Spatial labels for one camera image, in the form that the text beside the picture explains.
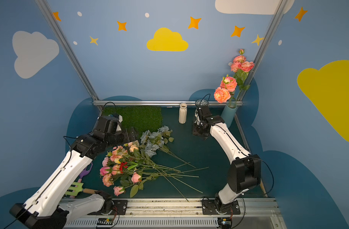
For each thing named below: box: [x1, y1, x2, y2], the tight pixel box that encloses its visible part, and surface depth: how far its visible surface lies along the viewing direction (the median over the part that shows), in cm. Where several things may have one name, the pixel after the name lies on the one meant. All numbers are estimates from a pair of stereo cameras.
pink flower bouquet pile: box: [99, 140, 209, 202], surface depth 86 cm
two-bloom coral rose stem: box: [213, 73, 238, 107], surface depth 66 cm
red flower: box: [119, 161, 129, 174], surface depth 85 cm
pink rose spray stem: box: [230, 48, 247, 87], surface depth 86 cm
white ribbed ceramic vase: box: [178, 103, 188, 125], surface depth 104 cm
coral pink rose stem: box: [234, 61, 255, 102], surface depth 83 cm
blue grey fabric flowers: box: [140, 124, 197, 169], surface depth 92 cm
